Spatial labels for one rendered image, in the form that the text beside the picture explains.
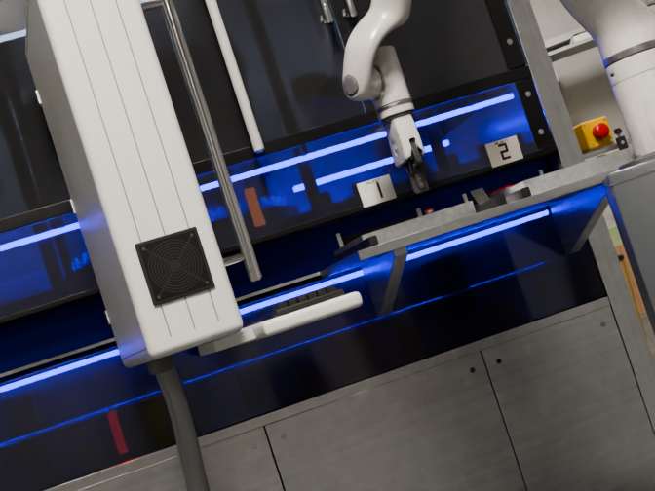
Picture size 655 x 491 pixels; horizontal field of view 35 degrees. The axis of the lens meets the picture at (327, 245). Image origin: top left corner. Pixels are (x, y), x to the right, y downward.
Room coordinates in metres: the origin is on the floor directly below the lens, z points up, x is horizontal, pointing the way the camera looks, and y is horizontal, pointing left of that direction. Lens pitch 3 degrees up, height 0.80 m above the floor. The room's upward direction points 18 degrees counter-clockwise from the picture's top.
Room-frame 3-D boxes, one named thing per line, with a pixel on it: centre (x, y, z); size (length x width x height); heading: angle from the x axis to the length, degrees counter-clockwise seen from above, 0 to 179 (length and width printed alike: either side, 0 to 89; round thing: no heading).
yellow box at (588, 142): (2.65, -0.73, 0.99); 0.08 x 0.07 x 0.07; 11
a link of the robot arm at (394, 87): (2.32, -0.24, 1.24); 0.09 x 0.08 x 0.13; 131
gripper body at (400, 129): (2.33, -0.24, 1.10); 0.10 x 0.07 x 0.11; 12
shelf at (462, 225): (2.38, -0.35, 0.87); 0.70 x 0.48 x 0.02; 101
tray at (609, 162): (2.37, -0.53, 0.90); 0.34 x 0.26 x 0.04; 11
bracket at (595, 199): (2.42, -0.60, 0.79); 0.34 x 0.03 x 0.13; 11
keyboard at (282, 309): (2.15, 0.12, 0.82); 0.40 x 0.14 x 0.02; 18
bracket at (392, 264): (2.32, -0.11, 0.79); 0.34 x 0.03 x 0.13; 11
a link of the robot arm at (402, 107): (2.33, -0.24, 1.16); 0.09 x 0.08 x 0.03; 12
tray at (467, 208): (2.42, -0.17, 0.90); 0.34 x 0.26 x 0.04; 11
